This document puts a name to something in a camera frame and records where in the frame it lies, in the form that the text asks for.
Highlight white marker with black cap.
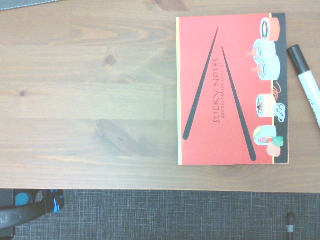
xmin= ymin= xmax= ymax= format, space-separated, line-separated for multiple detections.
xmin=286 ymin=44 xmax=320 ymax=130

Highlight red sticky notes booklet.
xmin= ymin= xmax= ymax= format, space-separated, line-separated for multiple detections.
xmin=175 ymin=12 xmax=290 ymax=166

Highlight black and blue headphones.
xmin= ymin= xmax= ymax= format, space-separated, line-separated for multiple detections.
xmin=0 ymin=189 xmax=65 ymax=231

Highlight grey fabric desk organizer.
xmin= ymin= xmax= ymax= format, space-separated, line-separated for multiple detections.
xmin=0 ymin=0 xmax=59 ymax=12

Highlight wooden desk with black frame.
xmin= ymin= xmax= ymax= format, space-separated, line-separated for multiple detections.
xmin=0 ymin=0 xmax=320 ymax=194

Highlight black cable with grey band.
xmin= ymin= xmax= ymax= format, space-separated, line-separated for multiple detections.
xmin=285 ymin=212 xmax=296 ymax=240

